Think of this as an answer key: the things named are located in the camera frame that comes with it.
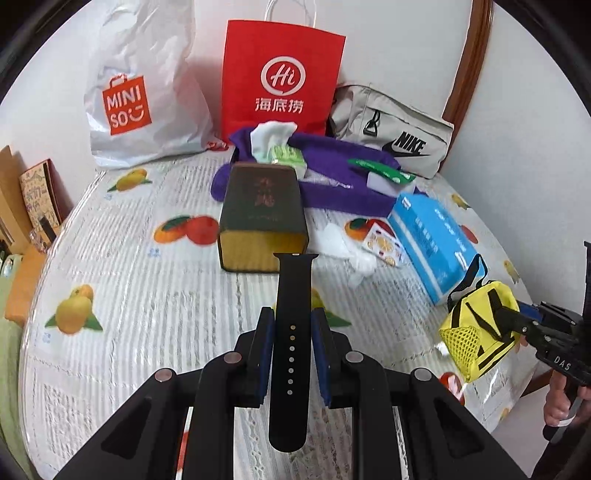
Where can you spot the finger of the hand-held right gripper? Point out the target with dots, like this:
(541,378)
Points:
(528,310)
(512,321)

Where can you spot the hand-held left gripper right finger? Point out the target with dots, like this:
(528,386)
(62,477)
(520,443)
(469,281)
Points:
(323,357)

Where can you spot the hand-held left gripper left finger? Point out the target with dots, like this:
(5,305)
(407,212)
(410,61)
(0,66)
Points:
(263,353)

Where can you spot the yellow mesh pouch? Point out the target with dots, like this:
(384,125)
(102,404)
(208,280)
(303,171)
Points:
(480,309)

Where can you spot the green tissue packet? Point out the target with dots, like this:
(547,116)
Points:
(288,159)

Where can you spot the person's right hand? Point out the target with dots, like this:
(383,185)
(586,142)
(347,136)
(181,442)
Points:
(558,401)

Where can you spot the blue tissue box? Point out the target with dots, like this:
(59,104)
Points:
(438,240)

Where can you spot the fruit print tablecloth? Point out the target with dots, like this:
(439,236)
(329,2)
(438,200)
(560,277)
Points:
(138,323)

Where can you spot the orange slice print packet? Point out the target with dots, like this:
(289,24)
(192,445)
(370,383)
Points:
(383,242)

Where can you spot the dark green tin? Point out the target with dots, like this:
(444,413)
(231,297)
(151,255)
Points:
(263,203)

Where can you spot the purple towel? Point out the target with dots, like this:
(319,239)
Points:
(323,196)

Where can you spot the white sponge block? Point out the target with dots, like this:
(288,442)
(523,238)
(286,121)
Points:
(388,182)

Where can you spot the red white small packet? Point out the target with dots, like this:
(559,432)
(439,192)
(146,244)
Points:
(217,145)

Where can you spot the white glove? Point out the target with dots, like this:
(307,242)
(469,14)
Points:
(268,138)

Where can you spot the beige waist bag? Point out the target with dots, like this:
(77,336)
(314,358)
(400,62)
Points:
(351,115)

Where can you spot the orange wooden stool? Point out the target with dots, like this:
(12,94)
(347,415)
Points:
(25,286)

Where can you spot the brown illustrated book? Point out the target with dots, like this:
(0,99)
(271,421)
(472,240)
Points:
(41,194)

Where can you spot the red paper bag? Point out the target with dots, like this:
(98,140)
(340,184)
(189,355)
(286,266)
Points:
(244,69)

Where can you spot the white plastic shopping bag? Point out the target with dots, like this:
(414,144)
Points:
(147,83)

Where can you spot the brown cardboard sheet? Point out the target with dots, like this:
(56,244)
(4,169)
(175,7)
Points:
(11,194)

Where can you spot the wooden door frame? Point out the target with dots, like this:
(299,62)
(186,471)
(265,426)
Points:
(471,55)

